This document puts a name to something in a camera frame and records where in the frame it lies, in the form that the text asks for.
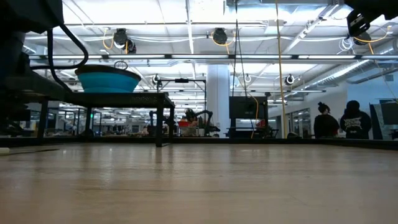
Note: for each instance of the blue grey collapsible colander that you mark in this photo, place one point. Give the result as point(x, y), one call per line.
point(107, 82)

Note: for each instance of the black distant station frame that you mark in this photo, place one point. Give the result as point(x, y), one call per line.
point(182, 80)

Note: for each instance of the red plastic bin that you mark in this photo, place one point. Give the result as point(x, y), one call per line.
point(183, 123)

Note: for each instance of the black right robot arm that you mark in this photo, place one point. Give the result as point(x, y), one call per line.
point(379, 6)

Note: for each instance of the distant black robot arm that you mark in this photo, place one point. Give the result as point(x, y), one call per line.
point(202, 114)

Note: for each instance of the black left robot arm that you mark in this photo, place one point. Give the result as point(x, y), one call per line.
point(18, 15)

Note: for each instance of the black perforated metal shelf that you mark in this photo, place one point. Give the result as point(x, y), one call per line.
point(124, 99)

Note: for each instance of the person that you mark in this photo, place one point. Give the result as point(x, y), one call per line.
point(326, 124)
point(356, 123)

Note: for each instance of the black metal table frame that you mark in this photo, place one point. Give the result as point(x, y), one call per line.
point(367, 143)

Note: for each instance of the black framed screen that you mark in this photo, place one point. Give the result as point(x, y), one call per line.
point(390, 110)

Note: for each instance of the white square pillar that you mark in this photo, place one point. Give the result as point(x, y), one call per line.
point(219, 77)

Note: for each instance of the black wall monitor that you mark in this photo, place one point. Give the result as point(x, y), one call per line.
point(245, 107)

